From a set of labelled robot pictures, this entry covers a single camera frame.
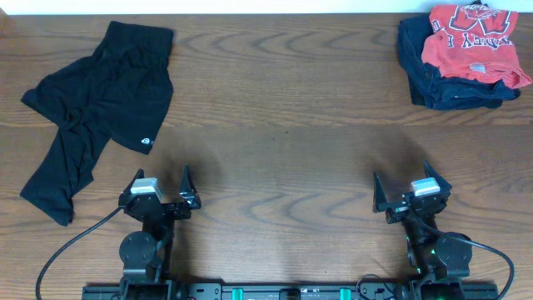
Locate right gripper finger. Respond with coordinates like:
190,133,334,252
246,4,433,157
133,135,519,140
372,172,406,213
423,160,452,191

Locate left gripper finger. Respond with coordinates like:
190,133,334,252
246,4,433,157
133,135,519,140
122,168,145,195
179,165,197,201

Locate black pants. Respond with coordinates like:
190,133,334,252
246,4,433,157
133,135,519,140
20,21,174,227

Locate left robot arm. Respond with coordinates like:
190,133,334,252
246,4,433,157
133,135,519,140
118,166,202,300

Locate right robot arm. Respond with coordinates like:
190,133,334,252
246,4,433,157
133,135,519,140
372,162,473,299

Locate folded navy garment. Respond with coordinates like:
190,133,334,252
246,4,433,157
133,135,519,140
397,13,521,111

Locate red printed t-shirt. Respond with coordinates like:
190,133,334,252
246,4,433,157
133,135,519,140
421,4,532,89

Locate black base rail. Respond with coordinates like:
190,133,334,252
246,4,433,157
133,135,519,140
82,281,499,300

